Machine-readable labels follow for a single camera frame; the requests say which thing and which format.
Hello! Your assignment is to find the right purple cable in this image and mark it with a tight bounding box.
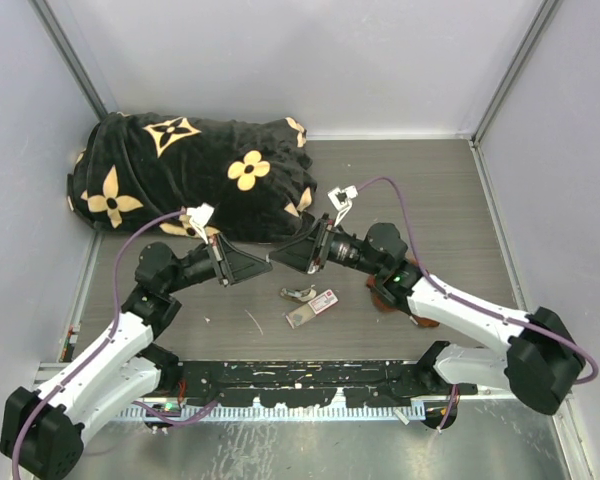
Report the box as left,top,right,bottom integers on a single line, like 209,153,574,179
354,175,599,431

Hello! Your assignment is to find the red white staple box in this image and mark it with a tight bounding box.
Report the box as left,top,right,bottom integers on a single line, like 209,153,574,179
285,288,339,329

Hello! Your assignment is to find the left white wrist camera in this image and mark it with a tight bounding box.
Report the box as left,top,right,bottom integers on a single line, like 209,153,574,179
185,203,214,244

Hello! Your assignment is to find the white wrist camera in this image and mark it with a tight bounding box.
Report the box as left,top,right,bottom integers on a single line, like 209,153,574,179
185,203,214,244
327,185,358,227

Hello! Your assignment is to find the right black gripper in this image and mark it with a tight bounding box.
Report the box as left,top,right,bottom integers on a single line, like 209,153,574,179
270,212,385,277

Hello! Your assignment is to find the white slotted cable duct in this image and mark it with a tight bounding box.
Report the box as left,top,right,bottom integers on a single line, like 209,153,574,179
114,402,426,422

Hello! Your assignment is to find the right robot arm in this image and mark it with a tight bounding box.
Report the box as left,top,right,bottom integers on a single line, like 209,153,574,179
269,217,586,415

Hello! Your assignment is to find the black floral plush blanket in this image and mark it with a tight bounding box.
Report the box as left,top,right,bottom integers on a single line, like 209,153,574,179
66,112,317,244

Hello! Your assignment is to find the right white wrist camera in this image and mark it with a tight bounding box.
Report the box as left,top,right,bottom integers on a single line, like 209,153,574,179
327,185,358,227

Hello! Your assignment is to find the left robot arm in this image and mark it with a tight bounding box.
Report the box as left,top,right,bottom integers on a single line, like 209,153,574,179
0,234,272,479

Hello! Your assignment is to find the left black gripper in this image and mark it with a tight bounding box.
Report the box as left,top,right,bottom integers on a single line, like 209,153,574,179
164,231,271,294

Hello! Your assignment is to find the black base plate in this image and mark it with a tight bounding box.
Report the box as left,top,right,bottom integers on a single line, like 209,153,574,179
148,360,452,408

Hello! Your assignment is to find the aluminium front rail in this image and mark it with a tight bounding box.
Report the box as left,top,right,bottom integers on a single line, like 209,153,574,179
33,362,70,387

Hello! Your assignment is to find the brown cloth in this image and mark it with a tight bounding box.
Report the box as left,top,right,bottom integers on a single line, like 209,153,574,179
365,258,440,328

